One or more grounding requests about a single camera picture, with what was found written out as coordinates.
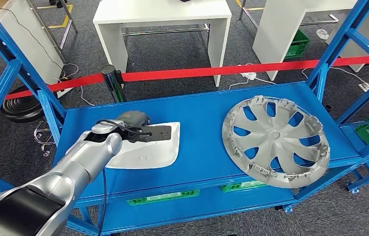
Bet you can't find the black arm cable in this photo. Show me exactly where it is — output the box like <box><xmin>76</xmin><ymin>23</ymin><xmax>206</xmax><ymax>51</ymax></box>
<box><xmin>96</xmin><ymin>119</ymin><xmax>152</xmax><ymax>236</ymax></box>

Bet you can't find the silver wheel hubcap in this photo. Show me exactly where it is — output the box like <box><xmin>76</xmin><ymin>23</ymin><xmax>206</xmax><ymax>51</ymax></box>
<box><xmin>222</xmin><ymin>95</ymin><xmax>331</xmax><ymax>189</ymax></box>

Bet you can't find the white plastic car part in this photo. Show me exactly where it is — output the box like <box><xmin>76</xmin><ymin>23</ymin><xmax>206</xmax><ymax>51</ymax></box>
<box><xmin>105</xmin><ymin>121</ymin><xmax>181</xmax><ymax>170</ymax></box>

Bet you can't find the red barrier belt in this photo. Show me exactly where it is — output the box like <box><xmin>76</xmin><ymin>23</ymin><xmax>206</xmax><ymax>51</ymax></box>
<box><xmin>0</xmin><ymin>55</ymin><xmax>369</xmax><ymax>107</ymax></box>

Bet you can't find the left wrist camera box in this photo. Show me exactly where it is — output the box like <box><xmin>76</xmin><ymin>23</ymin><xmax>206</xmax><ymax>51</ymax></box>
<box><xmin>122</xmin><ymin>124</ymin><xmax>172</xmax><ymax>143</ymax></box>

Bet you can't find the white table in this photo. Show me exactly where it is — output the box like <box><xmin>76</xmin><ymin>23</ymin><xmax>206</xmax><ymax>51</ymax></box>
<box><xmin>92</xmin><ymin>0</ymin><xmax>232</xmax><ymax>88</ymax></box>
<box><xmin>253</xmin><ymin>0</ymin><xmax>369</xmax><ymax>82</ymax></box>
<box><xmin>0</xmin><ymin>0</ymin><xmax>78</xmax><ymax>86</ymax></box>

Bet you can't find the black stanchion post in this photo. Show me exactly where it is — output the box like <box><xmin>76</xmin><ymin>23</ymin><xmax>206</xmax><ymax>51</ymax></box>
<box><xmin>101</xmin><ymin>64</ymin><xmax>127</xmax><ymax>104</ymax></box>

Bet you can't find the black round stool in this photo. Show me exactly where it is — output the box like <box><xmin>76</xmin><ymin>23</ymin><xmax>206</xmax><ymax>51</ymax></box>
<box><xmin>0</xmin><ymin>85</ymin><xmax>58</xmax><ymax>157</ymax></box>

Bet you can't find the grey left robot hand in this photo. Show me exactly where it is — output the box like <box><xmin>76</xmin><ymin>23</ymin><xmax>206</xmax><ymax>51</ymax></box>
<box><xmin>117</xmin><ymin>111</ymin><xmax>151</xmax><ymax>128</ymax></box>

